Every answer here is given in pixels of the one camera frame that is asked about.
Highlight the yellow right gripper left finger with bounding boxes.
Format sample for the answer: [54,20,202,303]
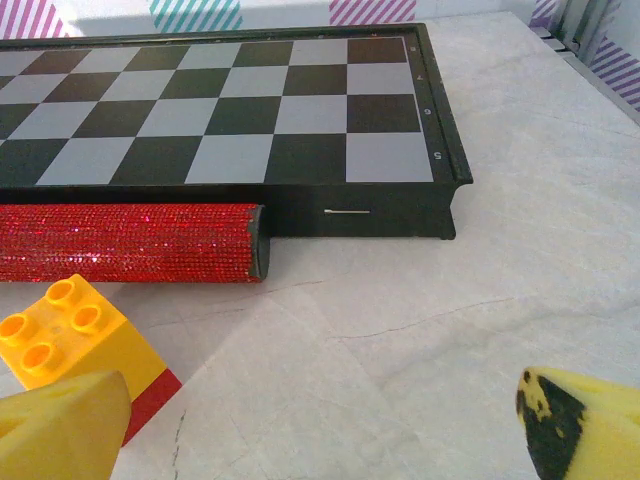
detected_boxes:
[0,369,134,480]

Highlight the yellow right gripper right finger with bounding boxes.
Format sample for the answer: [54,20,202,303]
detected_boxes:
[516,366,640,480]

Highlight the yellow toy brick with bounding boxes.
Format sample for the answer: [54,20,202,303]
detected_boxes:
[0,273,169,401]

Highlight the red toy brick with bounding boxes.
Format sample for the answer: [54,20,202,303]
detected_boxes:
[122,368,184,446]

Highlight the red glitter microphone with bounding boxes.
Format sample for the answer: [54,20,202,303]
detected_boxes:
[0,202,271,285]

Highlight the black grey chessboard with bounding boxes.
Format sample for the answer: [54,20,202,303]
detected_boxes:
[0,23,474,241]

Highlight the aluminium frame post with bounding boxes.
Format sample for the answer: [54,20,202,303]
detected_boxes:
[529,0,640,129]

